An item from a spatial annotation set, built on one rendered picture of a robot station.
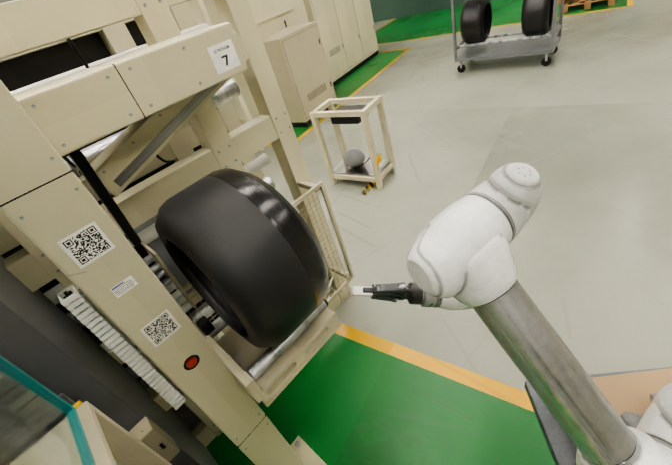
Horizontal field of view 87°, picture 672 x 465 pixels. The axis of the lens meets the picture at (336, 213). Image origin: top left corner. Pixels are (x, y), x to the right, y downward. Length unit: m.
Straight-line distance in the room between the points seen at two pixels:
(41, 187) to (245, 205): 0.41
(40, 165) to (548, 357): 1.00
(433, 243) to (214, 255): 0.52
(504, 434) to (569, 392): 1.18
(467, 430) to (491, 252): 1.38
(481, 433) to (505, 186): 1.43
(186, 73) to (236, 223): 0.51
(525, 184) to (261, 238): 0.60
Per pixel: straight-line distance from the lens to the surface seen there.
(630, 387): 1.33
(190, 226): 0.95
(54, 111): 1.12
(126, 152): 1.30
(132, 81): 1.15
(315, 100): 5.62
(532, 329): 0.77
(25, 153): 0.85
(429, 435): 1.98
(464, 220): 0.70
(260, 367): 1.21
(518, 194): 0.75
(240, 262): 0.89
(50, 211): 0.88
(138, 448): 1.08
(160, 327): 1.05
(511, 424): 2.01
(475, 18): 5.91
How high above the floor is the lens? 1.84
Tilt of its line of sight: 34 degrees down
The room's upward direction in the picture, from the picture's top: 18 degrees counter-clockwise
